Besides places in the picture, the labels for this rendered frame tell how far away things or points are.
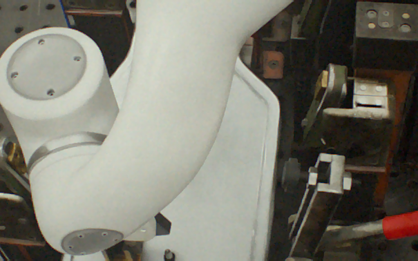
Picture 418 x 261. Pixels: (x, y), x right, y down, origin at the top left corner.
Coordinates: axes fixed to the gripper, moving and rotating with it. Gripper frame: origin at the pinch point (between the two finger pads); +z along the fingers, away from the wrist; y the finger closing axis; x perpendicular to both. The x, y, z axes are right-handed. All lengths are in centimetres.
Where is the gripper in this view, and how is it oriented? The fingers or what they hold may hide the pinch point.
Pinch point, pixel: (119, 242)
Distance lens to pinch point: 91.1
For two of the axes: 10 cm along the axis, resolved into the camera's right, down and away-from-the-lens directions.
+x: -1.2, 8.5, -5.1
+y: -9.9, -0.6, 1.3
